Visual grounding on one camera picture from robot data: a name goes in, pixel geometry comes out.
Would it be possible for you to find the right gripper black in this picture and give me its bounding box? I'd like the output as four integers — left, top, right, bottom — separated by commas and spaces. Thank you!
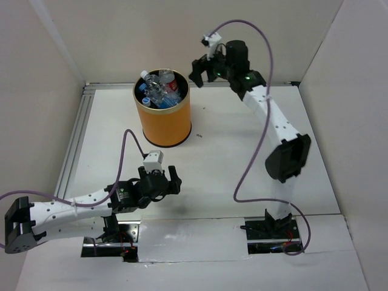
189, 44, 234, 88

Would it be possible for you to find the red label clear bottle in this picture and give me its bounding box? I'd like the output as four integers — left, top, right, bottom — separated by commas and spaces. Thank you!
158, 69, 181, 99

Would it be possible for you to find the blue label clear bottle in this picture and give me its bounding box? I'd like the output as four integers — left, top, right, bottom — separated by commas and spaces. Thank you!
139, 83, 181, 109

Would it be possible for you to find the clear bottle white cap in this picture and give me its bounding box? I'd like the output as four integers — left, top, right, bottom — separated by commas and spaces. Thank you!
140, 70, 170, 105

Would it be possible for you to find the clear bottle blue round sticker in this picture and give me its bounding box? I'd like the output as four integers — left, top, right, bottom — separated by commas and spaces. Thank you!
142, 97, 151, 107

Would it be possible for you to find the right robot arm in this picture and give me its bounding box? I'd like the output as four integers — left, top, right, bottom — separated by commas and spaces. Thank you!
189, 36, 311, 185

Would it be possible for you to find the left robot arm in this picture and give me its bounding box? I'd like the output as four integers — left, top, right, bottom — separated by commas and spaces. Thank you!
4, 166, 182, 254

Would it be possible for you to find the orange cylindrical bin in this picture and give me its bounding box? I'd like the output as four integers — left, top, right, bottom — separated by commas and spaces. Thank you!
133, 70, 192, 148

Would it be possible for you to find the white tape patch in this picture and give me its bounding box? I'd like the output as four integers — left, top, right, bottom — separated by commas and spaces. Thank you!
138, 218, 249, 263

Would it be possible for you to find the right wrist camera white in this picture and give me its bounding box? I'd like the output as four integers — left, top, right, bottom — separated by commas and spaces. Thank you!
201, 32, 222, 61

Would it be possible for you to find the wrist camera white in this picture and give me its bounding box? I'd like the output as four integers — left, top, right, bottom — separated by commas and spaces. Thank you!
143, 150, 164, 173
201, 32, 222, 61

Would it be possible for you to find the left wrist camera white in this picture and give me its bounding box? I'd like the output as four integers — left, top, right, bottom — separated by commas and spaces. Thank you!
143, 150, 164, 173

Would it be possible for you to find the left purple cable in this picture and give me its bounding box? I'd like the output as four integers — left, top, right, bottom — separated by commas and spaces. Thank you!
0, 129, 149, 249

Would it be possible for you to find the purple cable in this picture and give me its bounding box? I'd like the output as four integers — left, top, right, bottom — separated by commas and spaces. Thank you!
0, 129, 149, 249
210, 19, 312, 256

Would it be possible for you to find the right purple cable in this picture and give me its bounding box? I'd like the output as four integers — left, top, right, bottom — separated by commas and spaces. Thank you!
210, 19, 312, 256

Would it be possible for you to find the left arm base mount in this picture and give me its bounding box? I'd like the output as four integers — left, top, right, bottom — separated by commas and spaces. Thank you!
81, 221, 140, 263

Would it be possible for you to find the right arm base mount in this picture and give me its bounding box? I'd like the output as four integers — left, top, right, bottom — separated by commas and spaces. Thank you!
240, 218, 303, 255

